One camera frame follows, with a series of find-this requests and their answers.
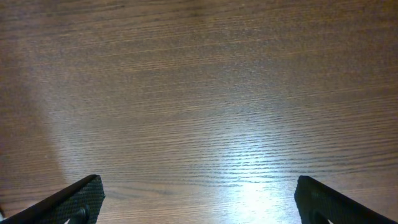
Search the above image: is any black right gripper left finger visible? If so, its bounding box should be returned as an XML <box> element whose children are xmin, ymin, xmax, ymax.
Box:
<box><xmin>1</xmin><ymin>174</ymin><xmax>105</xmax><ymax>224</ymax></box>

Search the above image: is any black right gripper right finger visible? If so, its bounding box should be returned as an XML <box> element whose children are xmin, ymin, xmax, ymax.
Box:
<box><xmin>294</xmin><ymin>175</ymin><xmax>397</xmax><ymax>224</ymax></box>

